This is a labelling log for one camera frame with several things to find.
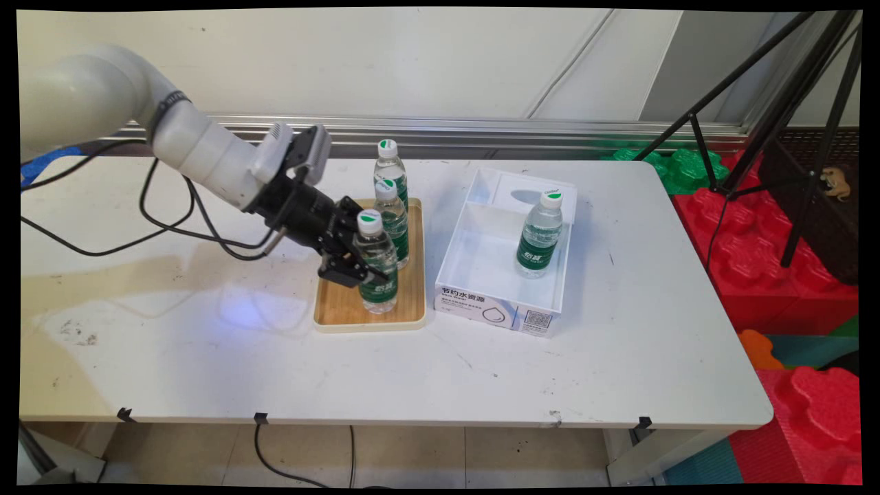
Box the teal foam mat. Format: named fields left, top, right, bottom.
left=663, top=440, right=745, bottom=485

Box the bamboo tray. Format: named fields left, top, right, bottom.
left=313, top=198, right=427, bottom=334

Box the black mesh crate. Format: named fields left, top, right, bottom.
left=760, top=127, right=860, bottom=286

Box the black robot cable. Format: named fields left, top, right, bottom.
left=21, top=137, right=303, bottom=262

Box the small brown animal figure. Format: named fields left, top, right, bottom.
left=819, top=167, right=852, bottom=202

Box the white cardboard box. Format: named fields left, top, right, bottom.
left=434, top=167, right=578, bottom=339

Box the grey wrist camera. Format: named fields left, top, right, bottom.
left=289, top=125, right=333, bottom=186

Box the orange foam piece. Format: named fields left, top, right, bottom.
left=739, top=329, right=784, bottom=371

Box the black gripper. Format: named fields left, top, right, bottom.
left=247, top=175, right=390, bottom=288

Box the black tripod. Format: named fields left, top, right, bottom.
left=632, top=10, right=864, bottom=269

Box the blue foam block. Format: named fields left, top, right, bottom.
left=21, top=144, right=85, bottom=188

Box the green foam block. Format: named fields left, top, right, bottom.
left=598, top=148, right=729, bottom=197

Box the red foam block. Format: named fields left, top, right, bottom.
left=672, top=153, right=860, bottom=336
left=729, top=366, right=864, bottom=485

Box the white table leg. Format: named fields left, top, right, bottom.
left=605, top=430, right=733, bottom=487
left=17, top=423, right=107, bottom=483

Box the aluminium rail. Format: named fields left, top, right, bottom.
left=117, top=113, right=750, bottom=160

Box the water bottle green label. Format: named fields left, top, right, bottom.
left=373, top=139, right=410, bottom=210
left=516, top=190, right=564, bottom=279
left=373, top=179, right=410, bottom=270
left=353, top=210, right=400, bottom=315

